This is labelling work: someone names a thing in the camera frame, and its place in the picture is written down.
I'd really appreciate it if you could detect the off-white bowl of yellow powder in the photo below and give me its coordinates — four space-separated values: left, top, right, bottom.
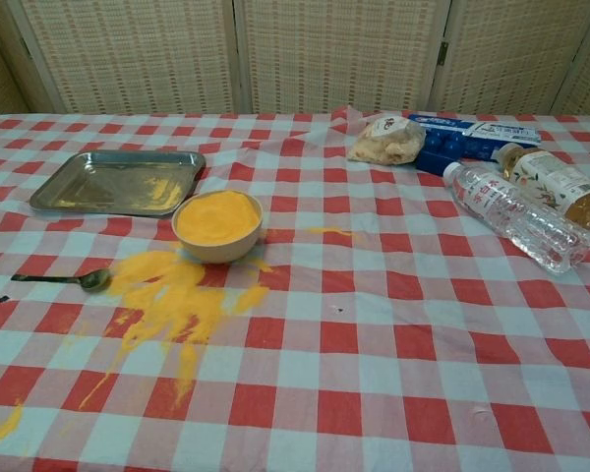
171 189 265 265

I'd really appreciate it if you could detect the stainless steel tray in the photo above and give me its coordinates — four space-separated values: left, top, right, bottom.
29 150 207 219

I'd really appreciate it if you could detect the bread in clear bag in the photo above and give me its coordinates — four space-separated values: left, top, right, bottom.
347 113 427 167

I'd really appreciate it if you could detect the spilled yellow powder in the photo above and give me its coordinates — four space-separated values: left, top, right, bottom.
0 224 364 451

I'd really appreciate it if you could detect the red white checkered tablecloth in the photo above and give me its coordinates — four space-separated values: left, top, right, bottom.
0 112 590 472

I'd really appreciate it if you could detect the woven folding screen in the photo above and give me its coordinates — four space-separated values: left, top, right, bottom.
0 0 590 125

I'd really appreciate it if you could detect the clear plastic water bottle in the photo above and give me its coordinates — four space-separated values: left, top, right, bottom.
442 160 590 275

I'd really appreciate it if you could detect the blue white toothpaste box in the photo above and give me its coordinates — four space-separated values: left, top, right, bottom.
406 113 543 161

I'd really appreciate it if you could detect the amber tea bottle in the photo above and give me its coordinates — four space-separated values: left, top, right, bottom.
497 143 590 231

